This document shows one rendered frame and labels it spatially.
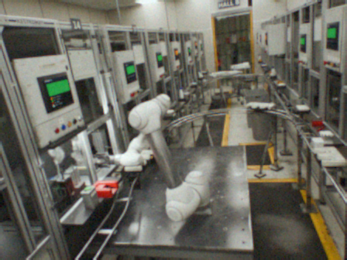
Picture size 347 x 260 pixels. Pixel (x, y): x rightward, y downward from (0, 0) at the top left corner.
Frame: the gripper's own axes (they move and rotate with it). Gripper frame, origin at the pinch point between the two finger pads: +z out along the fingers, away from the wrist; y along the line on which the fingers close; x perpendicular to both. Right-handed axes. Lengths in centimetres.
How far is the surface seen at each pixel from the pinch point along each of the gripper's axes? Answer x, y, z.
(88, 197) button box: 51, -1, -26
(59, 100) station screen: 42, 58, -15
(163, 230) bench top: 39, -31, -65
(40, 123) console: 58, 49, -13
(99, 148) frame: -24.7, 0.3, 7.0
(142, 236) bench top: 45, -32, -53
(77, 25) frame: -1, 100, -11
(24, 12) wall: -397, 181, 350
